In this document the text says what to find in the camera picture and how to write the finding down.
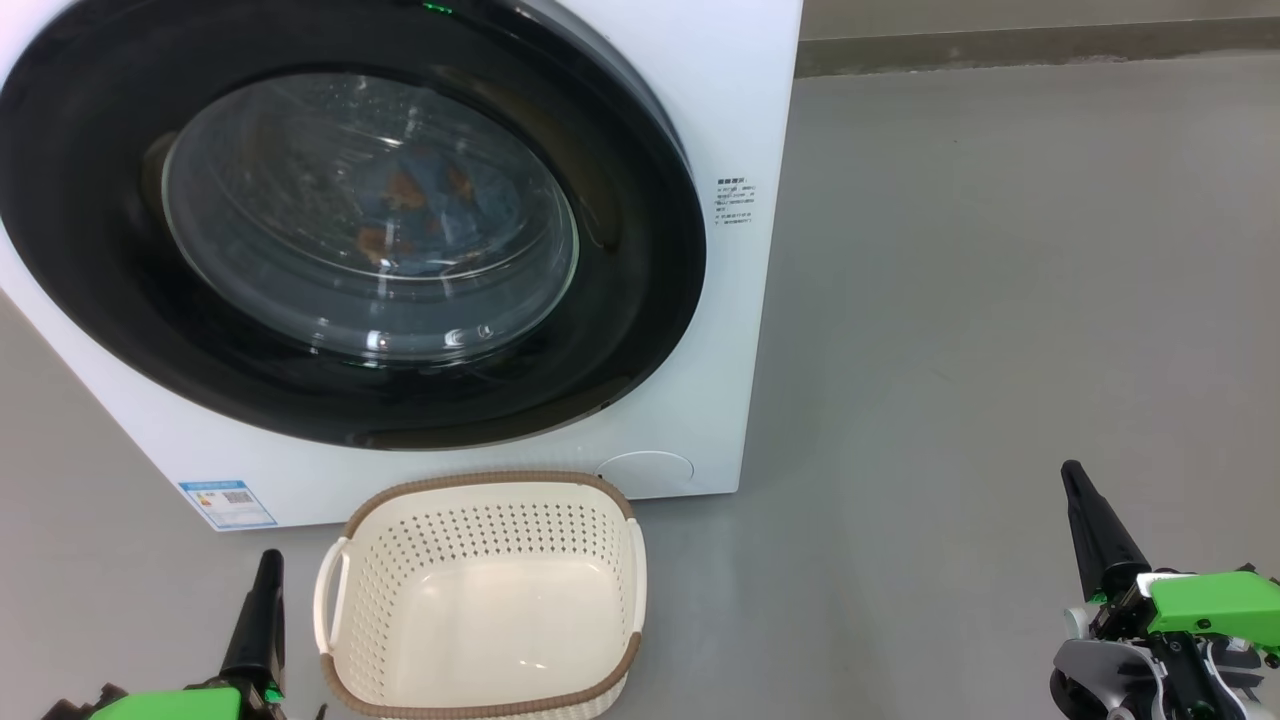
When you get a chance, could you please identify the cream perforated laundry basket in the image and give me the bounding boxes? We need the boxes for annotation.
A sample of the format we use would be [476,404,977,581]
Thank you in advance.
[313,471,648,720]

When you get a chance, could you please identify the blue energy label sticker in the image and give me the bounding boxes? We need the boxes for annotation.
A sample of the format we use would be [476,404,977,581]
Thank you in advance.
[178,480,278,530]

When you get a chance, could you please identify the blue clothing with orange print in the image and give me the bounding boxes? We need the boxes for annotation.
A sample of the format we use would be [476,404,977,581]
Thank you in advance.
[355,160,521,281]

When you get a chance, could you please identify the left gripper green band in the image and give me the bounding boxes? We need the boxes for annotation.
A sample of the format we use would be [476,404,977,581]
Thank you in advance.
[88,549,291,720]

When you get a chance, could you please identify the round white filter cover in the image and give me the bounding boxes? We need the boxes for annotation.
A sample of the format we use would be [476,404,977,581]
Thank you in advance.
[597,451,695,499]

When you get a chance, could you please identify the white front-load washing machine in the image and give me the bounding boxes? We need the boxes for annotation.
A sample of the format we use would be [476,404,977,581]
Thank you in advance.
[0,0,804,531]

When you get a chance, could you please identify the black glass washing machine door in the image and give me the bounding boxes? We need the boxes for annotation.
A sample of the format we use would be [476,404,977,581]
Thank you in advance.
[0,0,708,451]

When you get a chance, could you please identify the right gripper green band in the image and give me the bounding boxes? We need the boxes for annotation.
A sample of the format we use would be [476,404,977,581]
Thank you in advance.
[1060,460,1280,720]

